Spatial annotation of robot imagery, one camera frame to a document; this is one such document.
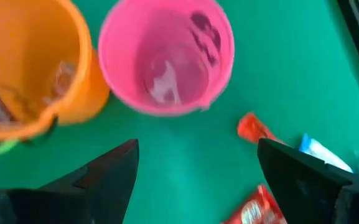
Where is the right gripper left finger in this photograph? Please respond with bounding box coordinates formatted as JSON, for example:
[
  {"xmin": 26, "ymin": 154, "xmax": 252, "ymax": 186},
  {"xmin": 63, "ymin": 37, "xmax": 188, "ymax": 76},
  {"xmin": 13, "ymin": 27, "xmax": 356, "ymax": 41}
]
[{"xmin": 40, "ymin": 139, "xmax": 140, "ymax": 224}]

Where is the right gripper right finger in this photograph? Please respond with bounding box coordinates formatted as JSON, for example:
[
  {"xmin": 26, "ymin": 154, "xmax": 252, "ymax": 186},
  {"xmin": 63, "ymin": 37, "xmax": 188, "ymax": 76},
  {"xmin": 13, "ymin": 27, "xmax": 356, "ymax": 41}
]
[{"xmin": 258, "ymin": 139, "xmax": 353, "ymax": 224}]

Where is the red KitKat candy bar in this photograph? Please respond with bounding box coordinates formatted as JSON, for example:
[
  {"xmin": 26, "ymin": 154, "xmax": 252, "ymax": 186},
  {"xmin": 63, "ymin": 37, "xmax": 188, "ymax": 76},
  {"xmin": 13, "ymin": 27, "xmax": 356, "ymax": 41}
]
[
  {"xmin": 236, "ymin": 112, "xmax": 287, "ymax": 146},
  {"xmin": 221, "ymin": 184, "xmax": 288, "ymax": 224}
]

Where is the pink plastic halloween bucket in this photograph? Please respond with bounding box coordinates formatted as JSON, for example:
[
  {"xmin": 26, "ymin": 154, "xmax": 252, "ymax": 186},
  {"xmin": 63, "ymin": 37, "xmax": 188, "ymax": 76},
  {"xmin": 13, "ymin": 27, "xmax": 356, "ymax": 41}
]
[{"xmin": 97, "ymin": 0, "xmax": 236, "ymax": 118}]

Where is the orange plastic halloween bucket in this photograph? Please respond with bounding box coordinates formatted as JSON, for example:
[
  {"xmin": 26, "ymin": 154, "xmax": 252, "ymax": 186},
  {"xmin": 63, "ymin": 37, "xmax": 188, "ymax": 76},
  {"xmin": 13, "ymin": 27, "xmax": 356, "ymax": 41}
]
[{"xmin": 0, "ymin": 0, "xmax": 111, "ymax": 141}]

